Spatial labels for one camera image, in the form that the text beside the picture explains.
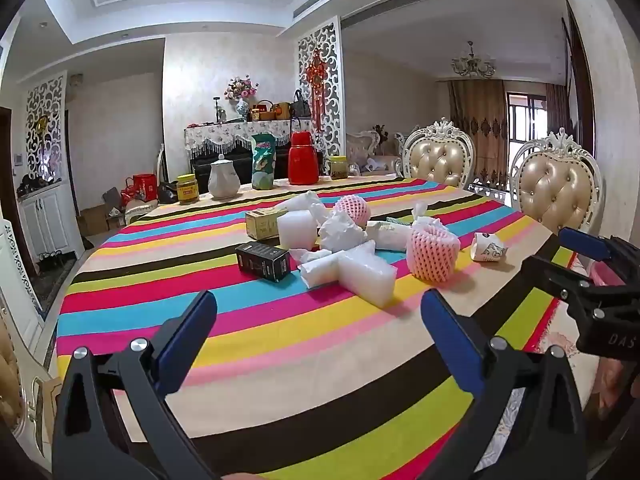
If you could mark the glass jar yellow lid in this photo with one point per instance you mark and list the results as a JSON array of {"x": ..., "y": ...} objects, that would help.
[{"x": 338, "y": 170}]

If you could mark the dark wooden door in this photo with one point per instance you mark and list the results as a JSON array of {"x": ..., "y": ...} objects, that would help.
[{"x": 582, "y": 80}]

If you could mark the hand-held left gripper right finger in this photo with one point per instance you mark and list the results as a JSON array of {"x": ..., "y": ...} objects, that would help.
[{"x": 450, "y": 340}]

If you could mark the black handbag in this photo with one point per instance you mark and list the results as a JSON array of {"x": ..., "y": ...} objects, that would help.
[{"x": 301, "y": 105}]

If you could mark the brown jar yellow lid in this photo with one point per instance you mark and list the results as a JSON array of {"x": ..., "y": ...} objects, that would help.
[{"x": 187, "y": 191}]

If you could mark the red knot wall hanging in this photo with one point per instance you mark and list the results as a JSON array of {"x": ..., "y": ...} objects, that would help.
[{"x": 316, "y": 72}]

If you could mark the beige patterned medicine box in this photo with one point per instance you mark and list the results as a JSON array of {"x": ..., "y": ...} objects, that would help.
[{"x": 262, "y": 225}]

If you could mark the flower bouquet in vase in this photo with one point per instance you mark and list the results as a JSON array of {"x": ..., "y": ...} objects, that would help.
[{"x": 241, "y": 90}]

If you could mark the brass chandelier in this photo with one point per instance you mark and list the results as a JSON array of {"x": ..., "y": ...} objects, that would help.
[{"x": 472, "y": 65}]

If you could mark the white lattice wall panel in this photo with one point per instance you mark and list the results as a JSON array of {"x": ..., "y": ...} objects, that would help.
[{"x": 45, "y": 125}]

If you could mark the colourful striped tablecloth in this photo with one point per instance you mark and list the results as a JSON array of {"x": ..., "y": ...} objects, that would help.
[{"x": 300, "y": 340}]

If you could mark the floral lace piano cover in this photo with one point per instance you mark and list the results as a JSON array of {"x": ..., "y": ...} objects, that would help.
[{"x": 225, "y": 135}]

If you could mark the red gift box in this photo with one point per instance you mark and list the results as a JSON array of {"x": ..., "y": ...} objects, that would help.
[{"x": 144, "y": 187}]

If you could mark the dark candlestick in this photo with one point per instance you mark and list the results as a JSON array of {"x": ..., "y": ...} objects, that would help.
[{"x": 217, "y": 110}]

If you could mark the window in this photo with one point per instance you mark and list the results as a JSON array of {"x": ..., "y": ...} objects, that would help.
[{"x": 525, "y": 130}]

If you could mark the white lattice screen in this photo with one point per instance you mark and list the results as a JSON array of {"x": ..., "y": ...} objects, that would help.
[{"x": 333, "y": 110}]

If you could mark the small black box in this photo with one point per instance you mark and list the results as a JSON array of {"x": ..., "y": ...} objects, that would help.
[{"x": 262, "y": 260}]

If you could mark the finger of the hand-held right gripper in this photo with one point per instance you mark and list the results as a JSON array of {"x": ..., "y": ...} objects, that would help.
[
  {"x": 585, "y": 242},
  {"x": 555, "y": 280}
]

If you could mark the crumpled white plastic bag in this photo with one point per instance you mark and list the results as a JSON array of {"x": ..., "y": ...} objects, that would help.
[{"x": 340, "y": 232}]

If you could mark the cardboard box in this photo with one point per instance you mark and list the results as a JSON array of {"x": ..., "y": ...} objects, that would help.
[{"x": 92, "y": 220}]

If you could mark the folded white foam sheet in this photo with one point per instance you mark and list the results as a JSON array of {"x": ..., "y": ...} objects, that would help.
[{"x": 315, "y": 267}]

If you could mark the large white foam block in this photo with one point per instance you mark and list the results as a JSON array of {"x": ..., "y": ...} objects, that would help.
[{"x": 370, "y": 275}]

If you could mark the white foam cube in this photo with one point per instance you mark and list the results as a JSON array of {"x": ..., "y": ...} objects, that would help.
[{"x": 297, "y": 230}]

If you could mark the pink foam fruit net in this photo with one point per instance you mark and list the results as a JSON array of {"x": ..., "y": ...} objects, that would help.
[
  {"x": 432, "y": 255},
  {"x": 352, "y": 207}
]

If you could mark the orange bag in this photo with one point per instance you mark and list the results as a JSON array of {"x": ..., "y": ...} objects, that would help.
[{"x": 281, "y": 111}]

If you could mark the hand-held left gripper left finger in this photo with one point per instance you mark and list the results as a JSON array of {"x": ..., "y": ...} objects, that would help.
[{"x": 187, "y": 335}]

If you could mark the packet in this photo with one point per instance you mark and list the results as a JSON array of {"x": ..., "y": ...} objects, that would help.
[{"x": 390, "y": 235}]

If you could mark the brown patterned curtain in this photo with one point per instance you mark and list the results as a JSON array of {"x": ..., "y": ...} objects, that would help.
[{"x": 475, "y": 130}]

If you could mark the narrow brown curtain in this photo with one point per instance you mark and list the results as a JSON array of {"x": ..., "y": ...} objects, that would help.
[{"x": 557, "y": 107}]

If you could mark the black piano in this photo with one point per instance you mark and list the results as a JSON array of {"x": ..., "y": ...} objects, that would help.
[{"x": 245, "y": 162}]

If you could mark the green floral vase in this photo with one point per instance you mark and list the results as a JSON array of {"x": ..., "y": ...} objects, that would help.
[{"x": 263, "y": 165}]

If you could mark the red thermos jug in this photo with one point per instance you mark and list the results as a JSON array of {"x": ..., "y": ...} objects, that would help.
[{"x": 301, "y": 160}]

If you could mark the red and woven basket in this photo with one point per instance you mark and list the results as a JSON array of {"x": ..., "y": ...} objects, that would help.
[{"x": 261, "y": 112}]

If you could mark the ornate white sofa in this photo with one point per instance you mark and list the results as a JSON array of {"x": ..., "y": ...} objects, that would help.
[{"x": 362, "y": 145}]

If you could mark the white cabinet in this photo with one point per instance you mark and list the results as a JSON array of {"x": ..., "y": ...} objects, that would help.
[{"x": 47, "y": 220}]

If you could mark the crushed paper cup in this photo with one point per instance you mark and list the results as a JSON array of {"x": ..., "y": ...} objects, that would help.
[{"x": 487, "y": 250}]

